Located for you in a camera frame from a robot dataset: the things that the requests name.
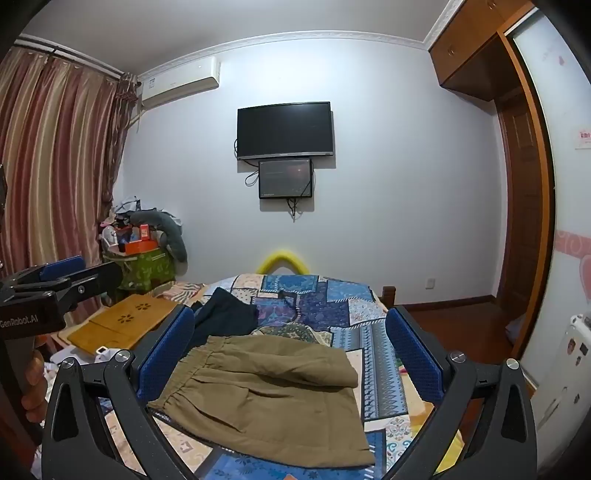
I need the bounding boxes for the olive khaki pants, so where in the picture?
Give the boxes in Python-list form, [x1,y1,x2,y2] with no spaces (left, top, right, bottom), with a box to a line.
[149,335,375,468]

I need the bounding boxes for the person left hand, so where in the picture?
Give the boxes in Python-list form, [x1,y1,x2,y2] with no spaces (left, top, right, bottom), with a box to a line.
[21,350,47,424]

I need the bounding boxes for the white small device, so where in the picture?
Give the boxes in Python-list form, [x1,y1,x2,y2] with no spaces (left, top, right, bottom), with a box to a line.
[94,346,120,364]

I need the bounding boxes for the dark teal folded garment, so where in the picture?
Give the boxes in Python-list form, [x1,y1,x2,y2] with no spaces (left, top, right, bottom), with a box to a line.
[184,288,259,354]

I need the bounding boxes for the orange box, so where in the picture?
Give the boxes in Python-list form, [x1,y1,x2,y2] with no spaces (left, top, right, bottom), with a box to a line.
[124,224,158,255]

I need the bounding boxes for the green storage bag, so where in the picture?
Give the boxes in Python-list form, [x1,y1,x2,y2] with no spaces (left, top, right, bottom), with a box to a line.
[103,248,175,293]

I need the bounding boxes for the grey plush toy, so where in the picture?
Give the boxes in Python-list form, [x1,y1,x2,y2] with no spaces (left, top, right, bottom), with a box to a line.
[129,209,187,263]

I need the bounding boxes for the yellow curved foam tube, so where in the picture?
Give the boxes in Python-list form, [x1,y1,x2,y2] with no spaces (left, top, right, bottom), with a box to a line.
[256,250,311,275]

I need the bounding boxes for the striped red beige curtain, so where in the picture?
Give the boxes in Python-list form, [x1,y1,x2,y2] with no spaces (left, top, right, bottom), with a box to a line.
[1,47,137,275]

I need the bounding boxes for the wooden overhead cabinet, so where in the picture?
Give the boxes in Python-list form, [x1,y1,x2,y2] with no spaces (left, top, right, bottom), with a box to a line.
[430,0,534,102]

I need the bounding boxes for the wooden bed post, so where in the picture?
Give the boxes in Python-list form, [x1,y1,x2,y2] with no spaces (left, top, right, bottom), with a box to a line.
[380,286,397,309]

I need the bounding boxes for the small black wall monitor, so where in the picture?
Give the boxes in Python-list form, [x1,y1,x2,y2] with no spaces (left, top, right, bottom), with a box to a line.
[259,158,314,200]

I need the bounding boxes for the white wall air conditioner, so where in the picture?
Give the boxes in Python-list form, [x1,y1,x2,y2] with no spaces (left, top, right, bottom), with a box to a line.
[141,56,221,109]

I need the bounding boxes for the large black wall television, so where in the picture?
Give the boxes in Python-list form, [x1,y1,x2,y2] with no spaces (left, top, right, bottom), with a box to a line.
[236,102,335,160]

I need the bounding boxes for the wooden door frame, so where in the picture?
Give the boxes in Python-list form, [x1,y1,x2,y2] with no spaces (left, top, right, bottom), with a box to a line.
[495,33,555,359]

